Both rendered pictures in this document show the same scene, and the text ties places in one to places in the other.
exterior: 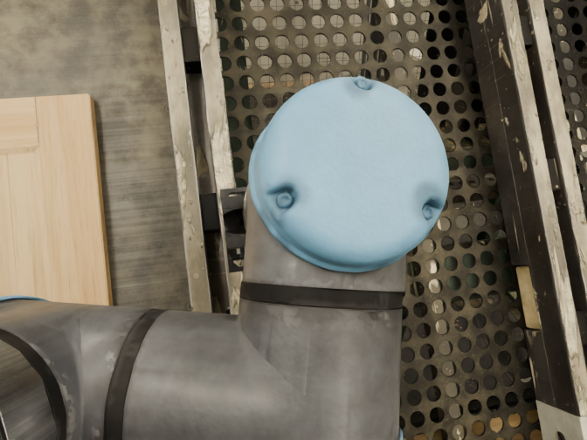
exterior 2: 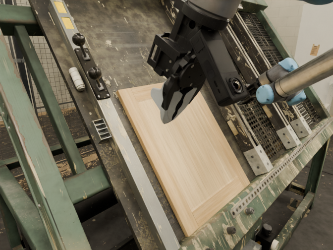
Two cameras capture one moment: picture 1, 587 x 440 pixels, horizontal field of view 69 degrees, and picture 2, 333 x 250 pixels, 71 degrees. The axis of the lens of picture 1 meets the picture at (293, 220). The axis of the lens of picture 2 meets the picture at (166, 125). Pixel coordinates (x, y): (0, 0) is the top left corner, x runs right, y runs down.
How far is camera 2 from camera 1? 1.06 m
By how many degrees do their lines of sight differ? 32
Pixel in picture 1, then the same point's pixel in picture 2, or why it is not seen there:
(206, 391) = not seen: hidden behind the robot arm
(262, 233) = (285, 72)
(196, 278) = (233, 108)
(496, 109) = (248, 76)
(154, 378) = not seen: hidden behind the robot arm
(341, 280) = not seen: hidden behind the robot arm
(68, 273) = (207, 114)
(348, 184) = (294, 65)
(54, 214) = (199, 102)
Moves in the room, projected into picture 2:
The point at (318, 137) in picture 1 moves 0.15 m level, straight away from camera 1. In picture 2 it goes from (291, 61) to (261, 59)
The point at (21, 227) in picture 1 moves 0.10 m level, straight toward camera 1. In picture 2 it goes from (195, 106) to (217, 108)
